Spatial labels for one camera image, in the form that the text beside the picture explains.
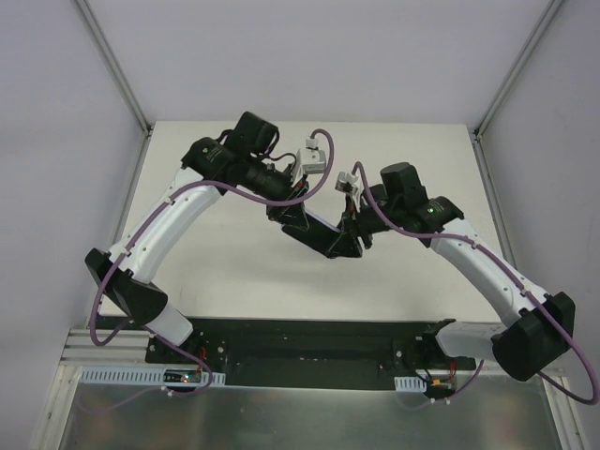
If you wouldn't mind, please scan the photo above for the right white cable duct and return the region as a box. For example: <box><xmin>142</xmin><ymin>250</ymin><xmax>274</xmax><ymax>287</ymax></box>
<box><xmin>394</xmin><ymin>376</ymin><xmax>428</xmax><ymax>393</ymax></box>

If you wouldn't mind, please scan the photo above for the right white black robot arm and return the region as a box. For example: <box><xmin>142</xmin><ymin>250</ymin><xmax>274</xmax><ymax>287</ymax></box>
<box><xmin>336</xmin><ymin>162</ymin><xmax>576</xmax><ymax>382</ymax></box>

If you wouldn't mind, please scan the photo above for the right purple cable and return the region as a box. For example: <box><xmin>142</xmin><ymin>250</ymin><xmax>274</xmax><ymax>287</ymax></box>
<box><xmin>351</xmin><ymin>161</ymin><xmax>600</xmax><ymax>405</ymax></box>

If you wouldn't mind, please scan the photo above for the left aluminium frame post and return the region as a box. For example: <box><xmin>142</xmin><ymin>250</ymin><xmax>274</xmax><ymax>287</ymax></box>
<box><xmin>72</xmin><ymin>0</ymin><xmax>154</xmax><ymax>137</ymax></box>

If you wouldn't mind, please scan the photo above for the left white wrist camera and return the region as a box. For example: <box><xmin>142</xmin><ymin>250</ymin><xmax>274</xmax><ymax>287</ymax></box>
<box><xmin>291</xmin><ymin>138</ymin><xmax>327</xmax><ymax>184</ymax></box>

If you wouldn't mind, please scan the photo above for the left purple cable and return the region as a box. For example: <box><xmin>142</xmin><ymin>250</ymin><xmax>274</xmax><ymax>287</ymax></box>
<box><xmin>89</xmin><ymin>128</ymin><xmax>337</xmax><ymax>399</ymax></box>

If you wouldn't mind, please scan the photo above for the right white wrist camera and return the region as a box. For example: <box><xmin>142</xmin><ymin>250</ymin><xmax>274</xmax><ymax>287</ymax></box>
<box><xmin>335</xmin><ymin>172</ymin><xmax>359</xmax><ymax>195</ymax></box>

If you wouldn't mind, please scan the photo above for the right aluminium frame post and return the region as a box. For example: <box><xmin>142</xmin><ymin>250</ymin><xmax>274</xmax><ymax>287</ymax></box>
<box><xmin>472</xmin><ymin>0</ymin><xmax>567</xmax><ymax>141</ymax></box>

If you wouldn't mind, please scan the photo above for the purple cable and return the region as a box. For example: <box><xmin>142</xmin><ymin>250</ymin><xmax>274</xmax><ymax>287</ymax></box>
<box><xmin>89</xmin><ymin>128</ymin><xmax>337</xmax><ymax>399</ymax></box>
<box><xmin>351</xmin><ymin>161</ymin><xmax>600</xmax><ymax>405</ymax></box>

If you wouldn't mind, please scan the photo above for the black smartphone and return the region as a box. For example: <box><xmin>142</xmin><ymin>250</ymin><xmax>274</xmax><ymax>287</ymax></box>
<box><xmin>281</xmin><ymin>211</ymin><xmax>342</xmax><ymax>259</ymax></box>

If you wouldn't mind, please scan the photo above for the white cable duct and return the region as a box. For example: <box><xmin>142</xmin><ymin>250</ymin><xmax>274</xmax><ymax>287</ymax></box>
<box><xmin>394</xmin><ymin>376</ymin><xmax>428</xmax><ymax>393</ymax></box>
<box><xmin>80</xmin><ymin>367</ymin><xmax>226</xmax><ymax>387</ymax></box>

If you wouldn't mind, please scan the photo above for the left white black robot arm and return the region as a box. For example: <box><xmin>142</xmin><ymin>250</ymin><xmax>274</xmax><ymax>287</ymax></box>
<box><xmin>85</xmin><ymin>112</ymin><xmax>328</xmax><ymax>347</ymax></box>

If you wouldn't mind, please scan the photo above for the aluminium frame post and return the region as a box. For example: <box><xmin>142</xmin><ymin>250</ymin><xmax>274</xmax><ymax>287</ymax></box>
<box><xmin>472</xmin><ymin>0</ymin><xmax>567</xmax><ymax>141</ymax></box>
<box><xmin>72</xmin><ymin>0</ymin><xmax>154</xmax><ymax>137</ymax></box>

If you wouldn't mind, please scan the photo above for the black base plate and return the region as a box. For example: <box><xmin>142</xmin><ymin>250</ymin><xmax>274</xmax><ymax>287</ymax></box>
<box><xmin>88</xmin><ymin>311</ymin><xmax>488</xmax><ymax>390</ymax></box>

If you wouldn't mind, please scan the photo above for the reflective metal sheet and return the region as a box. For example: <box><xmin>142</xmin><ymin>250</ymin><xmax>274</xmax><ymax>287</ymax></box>
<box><xmin>60</xmin><ymin>375</ymin><xmax>563</xmax><ymax>449</ymax></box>

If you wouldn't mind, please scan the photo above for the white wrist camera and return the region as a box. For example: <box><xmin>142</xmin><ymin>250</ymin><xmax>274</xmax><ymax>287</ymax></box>
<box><xmin>291</xmin><ymin>138</ymin><xmax>327</xmax><ymax>184</ymax></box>
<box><xmin>335</xmin><ymin>172</ymin><xmax>359</xmax><ymax>195</ymax></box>

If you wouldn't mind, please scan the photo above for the aluminium rail profile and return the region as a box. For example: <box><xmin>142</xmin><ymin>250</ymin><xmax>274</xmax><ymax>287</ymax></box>
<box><xmin>60</xmin><ymin>329</ymin><xmax>150</xmax><ymax>366</ymax></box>

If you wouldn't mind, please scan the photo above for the left white cable duct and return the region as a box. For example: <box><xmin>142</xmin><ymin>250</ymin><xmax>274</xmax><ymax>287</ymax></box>
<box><xmin>80</xmin><ymin>367</ymin><xmax>226</xmax><ymax>387</ymax></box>

